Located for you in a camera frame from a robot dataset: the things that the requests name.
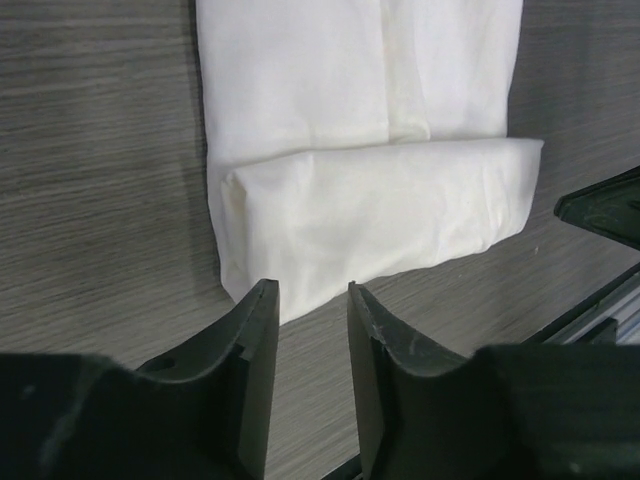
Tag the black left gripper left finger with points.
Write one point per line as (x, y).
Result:
(198, 411)

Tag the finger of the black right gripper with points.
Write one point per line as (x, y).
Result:
(609, 208)

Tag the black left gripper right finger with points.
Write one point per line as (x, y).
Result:
(523, 411)

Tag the white t shirt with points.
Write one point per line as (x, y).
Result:
(350, 140)

